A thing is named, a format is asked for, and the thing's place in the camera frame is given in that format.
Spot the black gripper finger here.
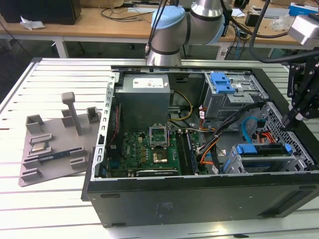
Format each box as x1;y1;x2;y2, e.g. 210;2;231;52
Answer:
281;63;302;127
288;56;319;126

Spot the blue wire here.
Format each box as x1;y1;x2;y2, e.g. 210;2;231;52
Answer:
241;116;267;145

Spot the hard disk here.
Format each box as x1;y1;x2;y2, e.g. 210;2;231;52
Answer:
222;143;293;174

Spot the grey metal disk bay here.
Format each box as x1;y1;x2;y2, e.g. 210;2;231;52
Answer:
220;143;316;175

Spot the clear plastic bag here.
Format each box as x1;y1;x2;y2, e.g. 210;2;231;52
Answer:
271;13;294;32

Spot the grey flat box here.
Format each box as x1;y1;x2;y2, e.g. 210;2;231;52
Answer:
250;6;291;19

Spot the grey metal drive cage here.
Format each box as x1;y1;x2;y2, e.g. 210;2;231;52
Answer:
203;72;270;120

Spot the small black container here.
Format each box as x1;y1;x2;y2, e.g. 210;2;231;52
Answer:
245;12;262;27

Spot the blue cardboard box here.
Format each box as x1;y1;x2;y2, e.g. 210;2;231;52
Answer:
288;1;319;17

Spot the black computer tower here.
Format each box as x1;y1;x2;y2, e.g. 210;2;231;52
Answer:
220;7;234;38

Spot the installed black RAM stick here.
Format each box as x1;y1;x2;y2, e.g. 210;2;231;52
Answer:
185;130;200;175

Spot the black open PC case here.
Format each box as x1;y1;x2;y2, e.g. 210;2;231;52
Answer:
81;65;319;229

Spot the grey power supply box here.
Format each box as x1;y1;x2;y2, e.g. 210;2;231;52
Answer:
114;74;171;125

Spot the CPU socket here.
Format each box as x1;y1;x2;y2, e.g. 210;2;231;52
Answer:
151;148;171;165

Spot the black graphics card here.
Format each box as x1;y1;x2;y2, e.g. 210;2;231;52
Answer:
136;169;179;178

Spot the white keyboard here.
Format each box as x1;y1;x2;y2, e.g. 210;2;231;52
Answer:
127;6;160;14

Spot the green motherboard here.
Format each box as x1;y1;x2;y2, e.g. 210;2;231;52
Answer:
106;129;207;178

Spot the black case fan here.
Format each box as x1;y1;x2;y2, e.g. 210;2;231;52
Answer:
107;103;123;151

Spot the wooden desk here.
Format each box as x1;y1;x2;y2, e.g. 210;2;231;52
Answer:
0;0;319;59

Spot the grey plastic parts rack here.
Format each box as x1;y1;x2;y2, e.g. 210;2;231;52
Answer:
18;91;103;188

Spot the loose RAM stick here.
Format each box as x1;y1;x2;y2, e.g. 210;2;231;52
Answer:
37;150;73;164

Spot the silver CPU chip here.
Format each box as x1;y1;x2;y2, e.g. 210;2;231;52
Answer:
31;143;49;153

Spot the crumpled white paper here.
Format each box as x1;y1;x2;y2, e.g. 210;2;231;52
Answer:
19;15;46;31

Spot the thick black gripper cable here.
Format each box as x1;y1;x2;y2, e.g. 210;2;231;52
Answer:
220;0;319;64

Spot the black cable bundle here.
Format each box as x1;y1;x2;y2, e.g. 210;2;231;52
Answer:
195;101;272;160

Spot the blue plastic bay bracket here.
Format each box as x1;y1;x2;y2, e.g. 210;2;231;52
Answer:
210;71;237;95

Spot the red wire with white label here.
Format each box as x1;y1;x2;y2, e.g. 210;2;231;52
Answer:
198;106;216;132

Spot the yellow wire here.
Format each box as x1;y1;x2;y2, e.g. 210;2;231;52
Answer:
171;91;194;122

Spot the grey wire bundle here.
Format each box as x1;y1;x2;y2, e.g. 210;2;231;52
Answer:
167;120;209;132

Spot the orange wire bundle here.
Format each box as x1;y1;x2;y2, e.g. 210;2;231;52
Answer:
198;151;215;167

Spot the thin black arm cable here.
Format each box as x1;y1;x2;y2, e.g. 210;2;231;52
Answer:
144;0;170;58

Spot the metal socket cover frame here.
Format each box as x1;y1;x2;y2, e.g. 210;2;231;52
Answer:
149;123;168;149

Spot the red black twisted wire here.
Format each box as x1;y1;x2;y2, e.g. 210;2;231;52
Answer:
110;104;122;148

